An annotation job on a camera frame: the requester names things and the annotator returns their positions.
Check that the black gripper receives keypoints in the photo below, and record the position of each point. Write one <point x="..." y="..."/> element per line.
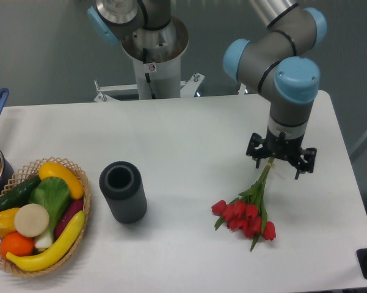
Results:
<point x="281" y="147"/>

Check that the red tulip bouquet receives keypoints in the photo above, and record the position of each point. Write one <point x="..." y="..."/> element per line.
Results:
<point x="247" y="212"/>

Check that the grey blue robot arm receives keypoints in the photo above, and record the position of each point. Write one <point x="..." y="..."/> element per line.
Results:
<point x="274" y="66"/>

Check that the dark grey ribbed vase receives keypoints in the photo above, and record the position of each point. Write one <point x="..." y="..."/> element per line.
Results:
<point x="121" y="184"/>

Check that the purple eggplant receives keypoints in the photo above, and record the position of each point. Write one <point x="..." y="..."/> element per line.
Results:
<point x="72" y="209"/>

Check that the green bok choy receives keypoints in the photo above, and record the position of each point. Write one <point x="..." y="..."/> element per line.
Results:
<point x="54" y="195"/>

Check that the yellow squash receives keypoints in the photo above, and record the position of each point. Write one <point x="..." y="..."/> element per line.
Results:
<point x="54" y="169"/>

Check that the yellow banana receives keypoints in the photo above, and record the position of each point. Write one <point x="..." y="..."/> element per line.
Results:
<point x="56" y="252"/>

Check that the woven wicker basket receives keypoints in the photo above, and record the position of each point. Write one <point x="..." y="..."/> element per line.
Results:
<point x="28" y="171"/>

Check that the beige round disc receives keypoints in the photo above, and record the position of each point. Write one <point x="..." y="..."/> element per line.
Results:
<point x="31" y="220"/>

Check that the green cucumber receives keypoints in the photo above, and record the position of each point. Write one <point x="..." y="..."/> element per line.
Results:
<point x="18" y="196"/>

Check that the orange fruit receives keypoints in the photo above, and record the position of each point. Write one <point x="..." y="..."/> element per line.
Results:
<point x="16" y="244"/>

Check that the yellow bell pepper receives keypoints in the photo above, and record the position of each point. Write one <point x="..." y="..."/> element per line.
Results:
<point x="7" y="221"/>

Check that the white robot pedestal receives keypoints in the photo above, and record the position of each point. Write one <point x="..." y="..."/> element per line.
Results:
<point x="156" y="57"/>

